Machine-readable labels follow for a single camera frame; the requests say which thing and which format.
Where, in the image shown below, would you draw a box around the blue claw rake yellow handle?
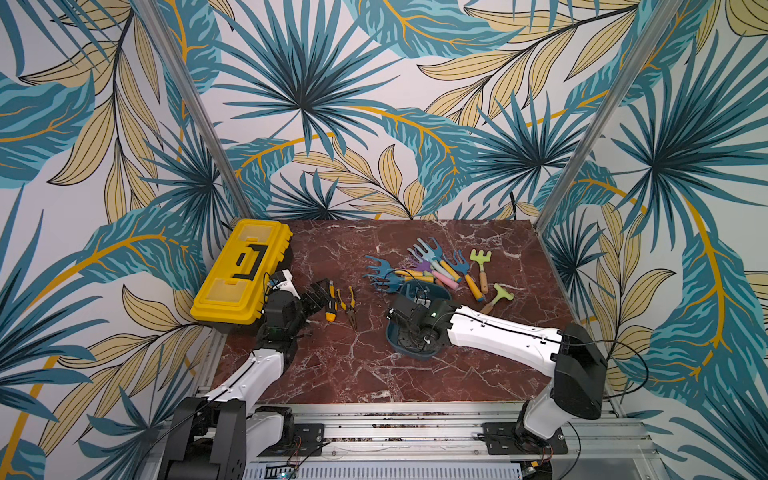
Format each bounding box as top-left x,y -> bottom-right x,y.
365,255 -> 434,283

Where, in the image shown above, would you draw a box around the green rake wooden handle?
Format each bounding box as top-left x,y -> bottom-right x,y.
470,249 -> 492,294
480,283 -> 515,314

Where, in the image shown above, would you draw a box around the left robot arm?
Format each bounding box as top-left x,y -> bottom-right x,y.
156,271 -> 333,479

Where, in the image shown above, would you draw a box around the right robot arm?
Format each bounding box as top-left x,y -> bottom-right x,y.
386,294 -> 607,448

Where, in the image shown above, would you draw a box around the teal storage tray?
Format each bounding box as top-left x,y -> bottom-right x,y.
386,280 -> 452,361

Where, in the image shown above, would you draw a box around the purple small rake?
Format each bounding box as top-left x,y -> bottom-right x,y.
409,259 -> 432,276

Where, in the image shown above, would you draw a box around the yellow plastic toolbox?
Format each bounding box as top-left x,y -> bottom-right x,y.
190,219 -> 293,332

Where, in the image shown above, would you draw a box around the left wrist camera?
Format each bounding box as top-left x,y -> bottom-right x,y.
269,270 -> 300,298

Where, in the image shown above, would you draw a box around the yellow handled pliers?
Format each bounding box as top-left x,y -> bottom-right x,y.
339,286 -> 358,331

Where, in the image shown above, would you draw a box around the light blue fork pink handle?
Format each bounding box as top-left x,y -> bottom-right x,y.
412,238 -> 459,290

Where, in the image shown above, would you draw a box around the teal fork yellow handle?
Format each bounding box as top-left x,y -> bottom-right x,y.
430,237 -> 461,282

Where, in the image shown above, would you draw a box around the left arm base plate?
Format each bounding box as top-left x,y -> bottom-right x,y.
246,422 -> 325,461

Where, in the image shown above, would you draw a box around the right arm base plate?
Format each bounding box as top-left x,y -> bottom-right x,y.
476,422 -> 569,458

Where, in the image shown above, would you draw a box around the left aluminium corner post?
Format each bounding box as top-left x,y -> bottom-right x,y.
134,0 -> 253,218

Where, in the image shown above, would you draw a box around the aluminium corner post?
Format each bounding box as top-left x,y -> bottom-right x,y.
534,0 -> 682,233
134,0 -> 253,218

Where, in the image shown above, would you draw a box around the aluminium rail frame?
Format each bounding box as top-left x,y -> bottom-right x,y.
137,401 -> 670,480

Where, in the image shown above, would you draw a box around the right aluminium corner post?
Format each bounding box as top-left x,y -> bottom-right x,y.
534,0 -> 682,233

